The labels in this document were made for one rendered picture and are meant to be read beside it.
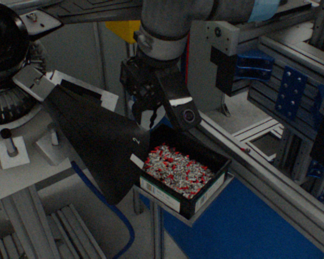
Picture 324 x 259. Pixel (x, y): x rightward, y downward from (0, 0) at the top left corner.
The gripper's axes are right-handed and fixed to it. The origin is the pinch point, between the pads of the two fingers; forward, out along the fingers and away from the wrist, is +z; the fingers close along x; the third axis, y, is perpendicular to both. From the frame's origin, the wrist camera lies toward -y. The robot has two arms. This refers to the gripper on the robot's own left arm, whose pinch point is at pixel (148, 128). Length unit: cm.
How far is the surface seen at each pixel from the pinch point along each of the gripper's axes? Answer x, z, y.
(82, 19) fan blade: 5.1, -14.4, 18.9
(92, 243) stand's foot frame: 4, 103, 13
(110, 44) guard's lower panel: -37, 52, 76
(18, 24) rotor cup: 16.6, -16.9, 18.5
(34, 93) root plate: 17.9, -7.8, 11.4
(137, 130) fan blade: 0.0, 4.8, 3.1
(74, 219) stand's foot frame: 5, 106, 28
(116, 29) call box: -19, 15, 44
